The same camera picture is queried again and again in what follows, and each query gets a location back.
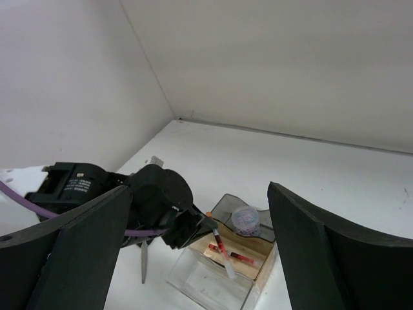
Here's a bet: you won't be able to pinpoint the red pen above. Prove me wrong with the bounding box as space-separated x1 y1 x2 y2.
212 229 236 280
208 243 263 266

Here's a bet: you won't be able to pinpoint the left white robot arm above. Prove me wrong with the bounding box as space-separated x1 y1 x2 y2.
1 159 217 249

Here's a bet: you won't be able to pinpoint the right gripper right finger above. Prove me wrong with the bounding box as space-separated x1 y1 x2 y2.
267 182 412 309

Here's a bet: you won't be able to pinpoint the grey smoked plastic tray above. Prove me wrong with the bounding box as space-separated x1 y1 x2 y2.
211 194 276 243

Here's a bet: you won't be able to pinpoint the small clear clip jar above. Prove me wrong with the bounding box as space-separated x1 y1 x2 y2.
231 206 261 236

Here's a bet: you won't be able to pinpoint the clear plastic tray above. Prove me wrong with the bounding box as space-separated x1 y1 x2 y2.
166 248 274 309

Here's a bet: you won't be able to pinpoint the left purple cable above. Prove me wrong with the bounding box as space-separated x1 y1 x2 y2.
0 180 168 238

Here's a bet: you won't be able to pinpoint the black handled scissors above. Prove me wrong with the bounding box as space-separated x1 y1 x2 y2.
141 241 148 284

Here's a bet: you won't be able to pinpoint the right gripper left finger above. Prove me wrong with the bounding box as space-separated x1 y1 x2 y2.
1 186 132 309

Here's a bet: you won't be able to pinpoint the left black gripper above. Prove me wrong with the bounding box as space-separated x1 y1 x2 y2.
121 164 218 249

